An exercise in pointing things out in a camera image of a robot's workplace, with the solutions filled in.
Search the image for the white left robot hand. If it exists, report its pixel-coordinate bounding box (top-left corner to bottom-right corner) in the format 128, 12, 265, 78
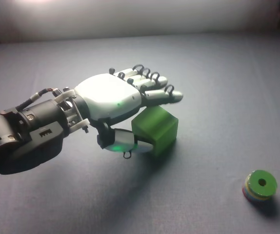
74, 64, 185, 159

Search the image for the green cube block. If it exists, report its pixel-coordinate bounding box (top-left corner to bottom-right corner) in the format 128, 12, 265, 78
131, 105, 179, 156

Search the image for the rainbow ring stack toy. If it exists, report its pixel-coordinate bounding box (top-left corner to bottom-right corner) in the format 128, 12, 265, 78
241, 169, 279, 203

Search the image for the white backdrop sheet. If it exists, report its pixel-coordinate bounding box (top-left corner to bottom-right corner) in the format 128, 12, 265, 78
0, 0, 280, 46

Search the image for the grey table cloth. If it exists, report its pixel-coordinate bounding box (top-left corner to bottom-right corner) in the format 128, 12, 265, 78
0, 33, 280, 234

